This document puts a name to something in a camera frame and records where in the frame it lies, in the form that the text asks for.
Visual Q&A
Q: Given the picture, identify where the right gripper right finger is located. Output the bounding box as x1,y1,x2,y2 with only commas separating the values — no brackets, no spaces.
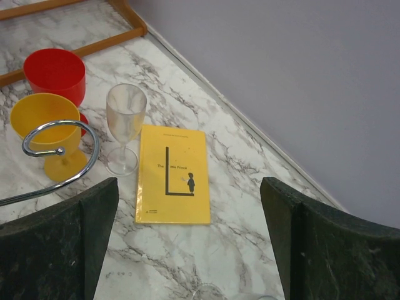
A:
260,177,399,299

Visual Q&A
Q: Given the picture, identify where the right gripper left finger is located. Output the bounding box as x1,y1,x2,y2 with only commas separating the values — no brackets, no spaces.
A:
1,177,119,299

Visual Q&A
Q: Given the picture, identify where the red plastic wine glass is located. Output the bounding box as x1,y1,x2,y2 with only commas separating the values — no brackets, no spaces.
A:
22,47,90,138

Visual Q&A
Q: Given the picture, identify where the chrome wine glass rack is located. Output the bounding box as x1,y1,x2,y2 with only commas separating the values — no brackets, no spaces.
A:
1,119,100,206

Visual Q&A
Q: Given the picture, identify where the yellow plastic wine glass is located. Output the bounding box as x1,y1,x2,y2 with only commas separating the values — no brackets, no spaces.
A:
10,93,88,183

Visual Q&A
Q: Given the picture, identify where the clear wine glass by book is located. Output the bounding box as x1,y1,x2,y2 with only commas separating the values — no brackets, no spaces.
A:
106,83,148,176

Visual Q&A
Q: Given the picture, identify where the wooden dish rack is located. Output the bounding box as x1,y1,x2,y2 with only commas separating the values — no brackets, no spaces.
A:
1,1,148,86

